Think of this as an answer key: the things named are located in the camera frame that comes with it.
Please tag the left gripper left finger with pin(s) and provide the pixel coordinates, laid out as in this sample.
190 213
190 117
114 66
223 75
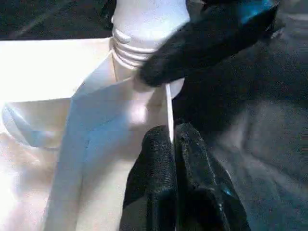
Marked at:
151 187

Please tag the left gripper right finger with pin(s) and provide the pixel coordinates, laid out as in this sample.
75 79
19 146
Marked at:
207 192

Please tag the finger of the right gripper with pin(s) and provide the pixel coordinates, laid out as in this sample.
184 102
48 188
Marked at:
109 12
204 41

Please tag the white plastic table leg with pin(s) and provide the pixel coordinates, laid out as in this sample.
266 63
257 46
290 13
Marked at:
149 24

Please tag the white plastic table top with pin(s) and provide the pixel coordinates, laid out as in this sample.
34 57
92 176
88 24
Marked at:
48 72

